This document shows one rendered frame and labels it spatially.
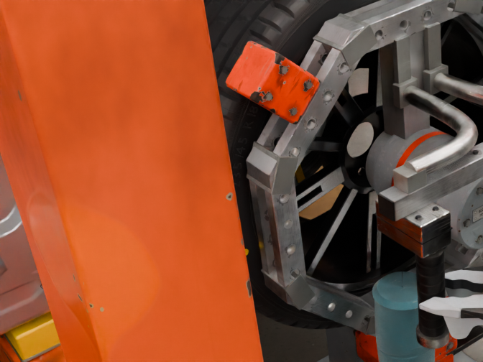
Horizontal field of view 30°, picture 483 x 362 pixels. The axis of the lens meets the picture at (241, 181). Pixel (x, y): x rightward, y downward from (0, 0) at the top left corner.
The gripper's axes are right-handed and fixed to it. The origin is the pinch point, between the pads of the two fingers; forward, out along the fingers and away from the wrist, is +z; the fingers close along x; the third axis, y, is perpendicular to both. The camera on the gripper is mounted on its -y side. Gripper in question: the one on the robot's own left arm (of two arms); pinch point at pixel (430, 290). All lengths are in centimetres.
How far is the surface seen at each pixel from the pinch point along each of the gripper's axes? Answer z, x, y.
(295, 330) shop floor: 41, 85, 83
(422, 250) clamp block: 0.5, -2.7, -8.4
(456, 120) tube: -3.4, 13.4, -18.0
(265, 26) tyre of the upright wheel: 22.5, 20.7, -29.4
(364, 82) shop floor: 38, 236, 83
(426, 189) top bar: 0.1, 1.9, -14.4
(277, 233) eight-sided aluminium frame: 21.5, 7.5, -3.6
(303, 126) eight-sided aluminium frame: 16.9, 12.0, -18.2
